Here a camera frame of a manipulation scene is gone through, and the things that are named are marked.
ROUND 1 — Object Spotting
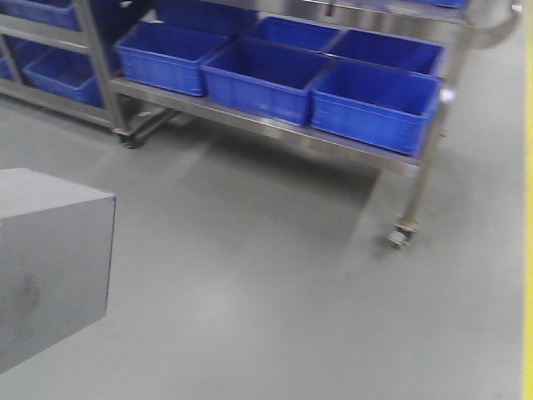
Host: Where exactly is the gray square foam base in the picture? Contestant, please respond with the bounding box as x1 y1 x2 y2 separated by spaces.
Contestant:
1 167 117 372

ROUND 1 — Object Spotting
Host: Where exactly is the blue cart bin middle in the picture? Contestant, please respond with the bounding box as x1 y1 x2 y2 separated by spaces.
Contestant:
202 38 331 127

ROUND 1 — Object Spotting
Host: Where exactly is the blue cart bin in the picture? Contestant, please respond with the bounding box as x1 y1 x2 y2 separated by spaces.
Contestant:
202 38 331 127
115 22 230 97
311 60 441 156

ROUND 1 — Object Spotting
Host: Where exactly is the blue cart bin right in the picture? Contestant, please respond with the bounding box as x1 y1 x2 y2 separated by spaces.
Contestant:
311 60 441 156

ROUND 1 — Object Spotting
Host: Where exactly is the blue cart bin left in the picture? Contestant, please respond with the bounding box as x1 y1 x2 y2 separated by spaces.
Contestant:
115 22 230 97

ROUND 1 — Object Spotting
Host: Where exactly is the steel multi-tier bin rack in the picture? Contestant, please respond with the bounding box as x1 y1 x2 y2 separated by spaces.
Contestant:
1 1 135 134

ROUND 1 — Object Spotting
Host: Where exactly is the steel low cart rack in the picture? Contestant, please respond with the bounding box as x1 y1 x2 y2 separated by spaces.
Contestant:
112 1 521 248

